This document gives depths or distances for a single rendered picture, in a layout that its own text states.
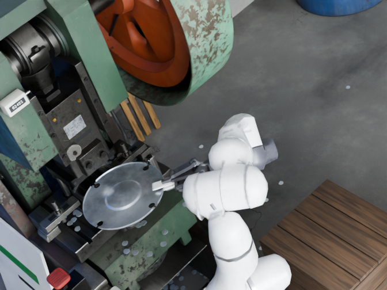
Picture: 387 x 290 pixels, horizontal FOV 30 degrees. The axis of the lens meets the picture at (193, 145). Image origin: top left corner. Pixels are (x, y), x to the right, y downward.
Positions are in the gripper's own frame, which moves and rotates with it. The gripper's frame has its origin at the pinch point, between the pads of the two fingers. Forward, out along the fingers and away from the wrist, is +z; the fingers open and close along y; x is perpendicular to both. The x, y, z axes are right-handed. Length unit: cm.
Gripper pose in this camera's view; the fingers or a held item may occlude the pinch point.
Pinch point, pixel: (163, 185)
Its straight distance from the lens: 236.6
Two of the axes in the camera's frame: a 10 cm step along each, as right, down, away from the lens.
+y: -3.4, -6.9, -6.4
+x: 1.0, 6.5, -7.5
